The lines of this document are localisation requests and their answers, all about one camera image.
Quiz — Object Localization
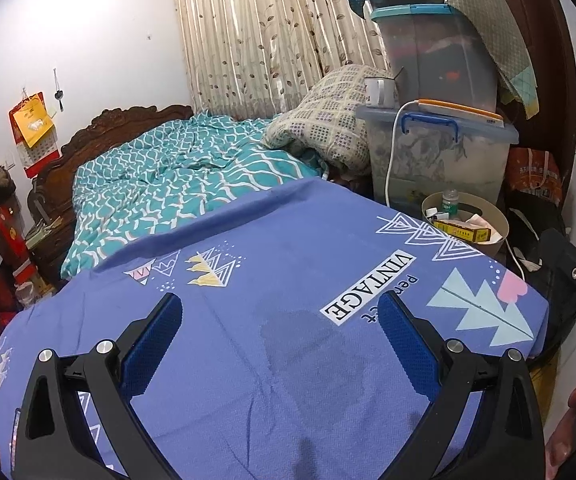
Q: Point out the tall red box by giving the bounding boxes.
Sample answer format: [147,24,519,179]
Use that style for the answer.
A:
[0,206,40,287]

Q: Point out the white orange flat device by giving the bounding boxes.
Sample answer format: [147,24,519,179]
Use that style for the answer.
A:
[418,98,505,127]

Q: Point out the teal patterned quilt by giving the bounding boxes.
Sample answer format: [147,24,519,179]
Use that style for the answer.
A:
[60,112,329,281]

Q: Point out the carved wooden headboard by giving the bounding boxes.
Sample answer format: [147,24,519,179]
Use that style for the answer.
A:
[27,105,193,241]

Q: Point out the hanging wall ornament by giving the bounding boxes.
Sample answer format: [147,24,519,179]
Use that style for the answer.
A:
[51,68,65,112]

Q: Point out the white enamel mug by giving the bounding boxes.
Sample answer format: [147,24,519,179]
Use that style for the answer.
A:
[364,76,397,109]

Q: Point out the black bag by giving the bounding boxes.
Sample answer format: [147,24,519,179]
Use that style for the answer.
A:
[505,192,568,273]

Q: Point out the small green label bottle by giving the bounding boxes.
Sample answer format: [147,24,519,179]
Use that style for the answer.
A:
[440,189,461,217]

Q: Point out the dark wooden nightstand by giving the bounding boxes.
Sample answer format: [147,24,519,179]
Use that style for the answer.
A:
[24,215,71,293]

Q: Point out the beige round bin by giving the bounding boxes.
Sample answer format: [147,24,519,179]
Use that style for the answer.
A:
[421,191,511,262]

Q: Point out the checkered folded quilt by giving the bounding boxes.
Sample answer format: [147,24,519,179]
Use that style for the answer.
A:
[260,64,393,179]

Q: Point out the orange printed bag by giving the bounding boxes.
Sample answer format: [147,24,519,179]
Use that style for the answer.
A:
[506,147,564,207]

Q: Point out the clear storage box blue handles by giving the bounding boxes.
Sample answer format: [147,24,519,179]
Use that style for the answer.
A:
[357,102,521,209]

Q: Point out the red yellow wall calendar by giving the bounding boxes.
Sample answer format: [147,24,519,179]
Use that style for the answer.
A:
[9,91,62,179]

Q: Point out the dark wooden door frame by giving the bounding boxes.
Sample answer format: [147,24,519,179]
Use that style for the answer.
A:
[488,0,576,261]

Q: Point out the stack of papers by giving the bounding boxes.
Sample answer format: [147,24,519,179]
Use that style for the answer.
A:
[24,219,62,249]

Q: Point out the teal patchwork cloth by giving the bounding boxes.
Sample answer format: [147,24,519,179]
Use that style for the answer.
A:
[343,0,542,121]

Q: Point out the person's right hand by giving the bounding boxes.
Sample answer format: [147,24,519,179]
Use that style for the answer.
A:
[545,377,576,468]

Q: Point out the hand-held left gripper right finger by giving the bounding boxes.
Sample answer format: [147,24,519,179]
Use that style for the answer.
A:
[377,291,548,480]

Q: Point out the beige leaf print curtain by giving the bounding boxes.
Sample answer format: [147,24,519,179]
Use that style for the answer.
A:
[170,0,393,121]

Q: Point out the clear storage box teal lid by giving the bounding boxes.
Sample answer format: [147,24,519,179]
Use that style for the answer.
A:
[370,4,499,111]

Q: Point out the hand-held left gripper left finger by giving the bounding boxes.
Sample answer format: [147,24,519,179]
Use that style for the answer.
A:
[10,291,183,480]

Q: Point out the blue printed cloth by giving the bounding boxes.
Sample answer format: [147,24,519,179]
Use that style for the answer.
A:
[0,177,551,480]

